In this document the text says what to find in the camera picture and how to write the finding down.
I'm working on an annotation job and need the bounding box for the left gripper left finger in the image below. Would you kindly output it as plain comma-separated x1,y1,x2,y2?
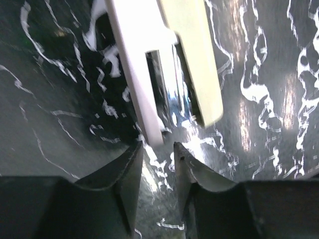
0,142,144,239

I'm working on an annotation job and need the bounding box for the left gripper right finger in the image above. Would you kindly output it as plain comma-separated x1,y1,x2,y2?
173,142,319,239

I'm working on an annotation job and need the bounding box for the cream white stapler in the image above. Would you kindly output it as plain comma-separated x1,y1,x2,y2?
106,0,223,146

